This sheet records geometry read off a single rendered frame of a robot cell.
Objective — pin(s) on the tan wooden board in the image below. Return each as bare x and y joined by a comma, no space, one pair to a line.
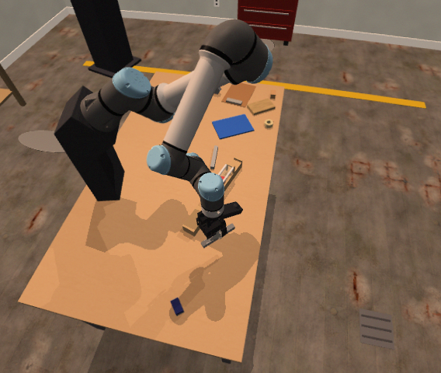
261,106

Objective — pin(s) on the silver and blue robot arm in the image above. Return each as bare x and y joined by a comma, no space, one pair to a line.
230,41

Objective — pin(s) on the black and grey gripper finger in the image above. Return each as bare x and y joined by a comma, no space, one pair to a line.
220,234

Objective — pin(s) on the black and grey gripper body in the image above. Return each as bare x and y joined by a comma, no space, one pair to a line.
209,227

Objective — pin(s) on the grey square stick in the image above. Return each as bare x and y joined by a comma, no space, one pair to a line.
207,242
213,161

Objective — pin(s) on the brown clipboard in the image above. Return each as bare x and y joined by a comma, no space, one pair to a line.
238,93

